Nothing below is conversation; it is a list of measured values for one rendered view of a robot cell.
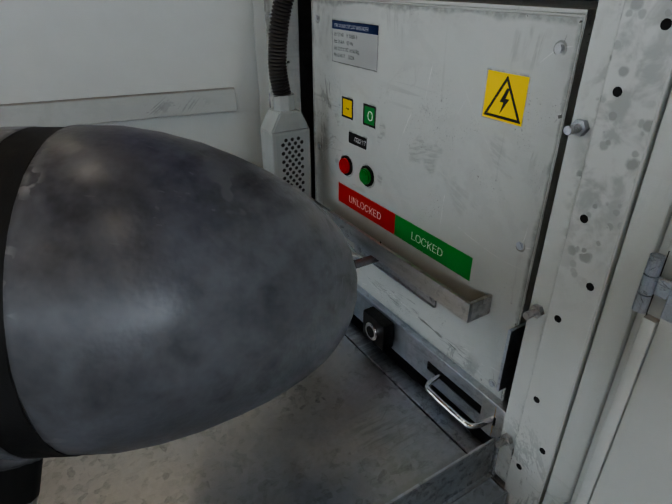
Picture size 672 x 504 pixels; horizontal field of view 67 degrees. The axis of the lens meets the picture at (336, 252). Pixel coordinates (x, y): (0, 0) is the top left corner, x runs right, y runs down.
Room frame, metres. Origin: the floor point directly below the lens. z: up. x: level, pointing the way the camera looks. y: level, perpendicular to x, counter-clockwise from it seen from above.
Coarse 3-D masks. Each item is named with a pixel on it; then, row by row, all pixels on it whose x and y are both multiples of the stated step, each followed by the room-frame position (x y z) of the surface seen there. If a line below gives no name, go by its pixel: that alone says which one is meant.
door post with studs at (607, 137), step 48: (624, 0) 0.42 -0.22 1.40; (624, 48) 0.41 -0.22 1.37; (624, 96) 0.40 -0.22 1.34; (576, 144) 0.43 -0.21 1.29; (624, 144) 0.39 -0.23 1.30; (576, 192) 0.42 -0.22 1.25; (624, 192) 0.38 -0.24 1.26; (576, 240) 0.41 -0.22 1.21; (576, 288) 0.40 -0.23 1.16; (528, 336) 0.43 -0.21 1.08; (576, 336) 0.39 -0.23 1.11; (528, 384) 0.42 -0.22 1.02; (528, 432) 0.41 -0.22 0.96; (528, 480) 0.39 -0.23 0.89
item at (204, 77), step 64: (0, 0) 0.83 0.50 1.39; (64, 0) 0.86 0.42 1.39; (128, 0) 0.90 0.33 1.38; (192, 0) 0.93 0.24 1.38; (256, 0) 0.95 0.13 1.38; (0, 64) 0.82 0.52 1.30; (64, 64) 0.85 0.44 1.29; (128, 64) 0.89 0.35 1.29; (192, 64) 0.93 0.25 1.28; (256, 64) 0.97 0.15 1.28; (192, 128) 0.92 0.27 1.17; (256, 128) 0.97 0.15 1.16
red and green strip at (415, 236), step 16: (352, 192) 0.79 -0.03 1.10; (352, 208) 0.79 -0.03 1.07; (368, 208) 0.75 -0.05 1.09; (384, 208) 0.72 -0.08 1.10; (384, 224) 0.72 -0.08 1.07; (400, 224) 0.68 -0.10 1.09; (416, 240) 0.65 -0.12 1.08; (432, 240) 0.62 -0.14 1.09; (432, 256) 0.62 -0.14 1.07; (448, 256) 0.60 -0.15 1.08; (464, 256) 0.57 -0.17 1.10; (464, 272) 0.57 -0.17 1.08
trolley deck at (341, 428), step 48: (336, 384) 0.60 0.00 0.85; (384, 384) 0.60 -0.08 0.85; (240, 432) 0.51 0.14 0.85; (288, 432) 0.51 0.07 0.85; (336, 432) 0.51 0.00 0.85; (384, 432) 0.51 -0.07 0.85; (432, 432) 0.51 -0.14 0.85; (48, 480) 0.43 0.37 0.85; (96, 480) 0.43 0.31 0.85; (144, 480) 0.43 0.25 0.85; (192, 480) 0.43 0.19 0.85; (240, 480) 0.43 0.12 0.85; (288, 480) 0.43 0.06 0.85; (336, 480) 0.43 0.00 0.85; (384, 480) 0.43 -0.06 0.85
